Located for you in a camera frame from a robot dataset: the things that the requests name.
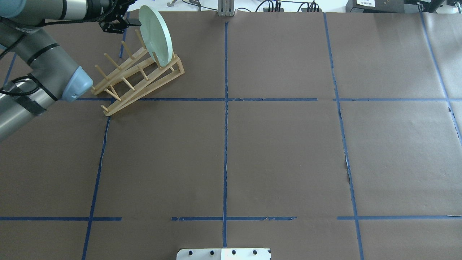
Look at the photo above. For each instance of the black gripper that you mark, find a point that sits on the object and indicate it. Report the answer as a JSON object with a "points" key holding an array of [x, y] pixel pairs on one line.
{"points": [[96, 6]]}

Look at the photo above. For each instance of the pale green round plate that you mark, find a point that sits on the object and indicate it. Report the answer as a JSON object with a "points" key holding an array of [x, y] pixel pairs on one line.
{"points": [[156, 35]]}

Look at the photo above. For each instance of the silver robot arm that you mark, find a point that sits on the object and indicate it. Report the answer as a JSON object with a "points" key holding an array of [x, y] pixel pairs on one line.
{"points": [[55, 75]]}

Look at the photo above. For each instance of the wooden dish rack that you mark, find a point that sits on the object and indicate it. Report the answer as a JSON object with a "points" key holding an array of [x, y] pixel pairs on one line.
{"points": [[139, 75]]}

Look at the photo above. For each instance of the blue tape strip crosswise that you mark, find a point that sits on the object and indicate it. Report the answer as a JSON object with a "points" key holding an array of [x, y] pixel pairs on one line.
{"points": [[397, 99], [229, 99]]}

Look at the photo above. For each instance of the blue tape strip lengthwise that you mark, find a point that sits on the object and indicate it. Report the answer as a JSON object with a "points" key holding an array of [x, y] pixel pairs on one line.
{"points": [[344, 142], [91, 217]]}

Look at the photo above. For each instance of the black electronics box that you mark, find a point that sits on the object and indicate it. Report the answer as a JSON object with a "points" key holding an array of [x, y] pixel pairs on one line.
{"points": [[381, 6]]}

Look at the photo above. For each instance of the blue tape strip crosswise right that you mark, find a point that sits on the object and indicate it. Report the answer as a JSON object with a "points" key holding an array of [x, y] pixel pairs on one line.
{"points": [[397, 99]]}

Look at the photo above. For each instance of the blue tape strip lengthwise right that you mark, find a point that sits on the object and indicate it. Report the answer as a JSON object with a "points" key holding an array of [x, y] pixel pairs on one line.
{"points": [[344, 142]]}

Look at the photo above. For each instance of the grey metal bracket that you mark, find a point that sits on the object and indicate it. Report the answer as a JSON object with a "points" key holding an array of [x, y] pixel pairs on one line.
{"points": [[225, 8]]}

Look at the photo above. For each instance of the white metal mount plate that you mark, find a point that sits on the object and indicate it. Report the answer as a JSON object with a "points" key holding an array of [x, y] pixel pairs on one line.
{"points": [[240, 253]]}

